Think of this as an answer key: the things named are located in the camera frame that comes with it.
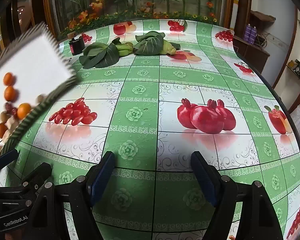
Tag dark green leafy vegetable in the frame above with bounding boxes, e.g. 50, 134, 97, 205
134, 31, 166, 56
79, 42, 120, 69

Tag white box with striped rim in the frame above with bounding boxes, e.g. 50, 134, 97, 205
0, 21, 78, 160

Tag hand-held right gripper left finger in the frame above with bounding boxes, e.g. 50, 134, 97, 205
27, 151, 115, 240

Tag tangled cables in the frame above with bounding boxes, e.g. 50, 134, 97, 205
256, 33, 270, 48

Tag dark tools on shelf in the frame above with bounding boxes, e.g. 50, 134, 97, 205
288, 59, 300, 77

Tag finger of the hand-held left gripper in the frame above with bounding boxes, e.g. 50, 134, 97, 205
15, 162, 53, 205
0, 149, 19, 188

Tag black jar with pink label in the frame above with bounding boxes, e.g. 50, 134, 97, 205
68, 36, 86, 56

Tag wooden wall shelf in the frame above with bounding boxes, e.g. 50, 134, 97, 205
250, 10, 277, 25

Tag framed flower and bamboo mural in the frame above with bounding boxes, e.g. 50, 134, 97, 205
44, 0, 234, 40

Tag low wooden cabinet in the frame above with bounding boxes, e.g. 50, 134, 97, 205
233, 35, 270, 75

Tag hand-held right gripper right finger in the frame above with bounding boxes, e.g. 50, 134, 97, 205
190, 151, 283, 240

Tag green fruit-print tablecloth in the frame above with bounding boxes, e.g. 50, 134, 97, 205
0, 19, 300, 240

